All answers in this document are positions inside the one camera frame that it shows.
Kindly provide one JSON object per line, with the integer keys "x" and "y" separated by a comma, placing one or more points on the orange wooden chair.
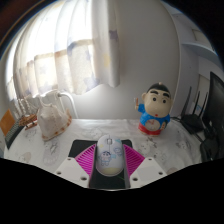
{"x": 6, "y": 121}

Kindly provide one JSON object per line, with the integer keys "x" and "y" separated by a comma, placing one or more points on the cartoon boy figurine clock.
{"x": 155, "y": 110}

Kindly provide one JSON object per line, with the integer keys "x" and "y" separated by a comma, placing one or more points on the black computer monitor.
{"x": 216, "y": 106}

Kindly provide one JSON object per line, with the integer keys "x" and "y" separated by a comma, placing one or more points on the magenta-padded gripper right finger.
{"x": 133, "y": 160}

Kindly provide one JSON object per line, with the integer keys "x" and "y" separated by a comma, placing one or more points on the white shelf unit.
{"x": 190, "y": 60}

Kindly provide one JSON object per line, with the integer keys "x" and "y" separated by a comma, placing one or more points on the white cartoon-print computer mouse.
{"x": 109, "y": 156}

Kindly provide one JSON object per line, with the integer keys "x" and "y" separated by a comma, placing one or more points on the black box device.
{"x": 210, "y": 150}

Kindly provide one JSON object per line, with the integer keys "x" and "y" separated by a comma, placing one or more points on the white sheer curtain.
{"x": 66, "y": 50}

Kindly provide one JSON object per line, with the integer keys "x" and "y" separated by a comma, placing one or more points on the black keyboard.
{"x": 13, "y": 133}

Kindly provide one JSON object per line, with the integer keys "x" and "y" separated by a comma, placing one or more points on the black router with antennas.
{"x": 193, "y": 121}

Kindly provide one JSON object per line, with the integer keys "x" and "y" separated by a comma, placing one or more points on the wooden model sailing ship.
{"x": 27, "y": 118}

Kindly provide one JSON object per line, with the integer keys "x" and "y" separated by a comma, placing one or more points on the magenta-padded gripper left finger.
{"x": 85, "y": 160}

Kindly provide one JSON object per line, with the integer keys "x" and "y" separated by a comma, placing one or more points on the white printed tablecloth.
{"x": 50, "y": 150}

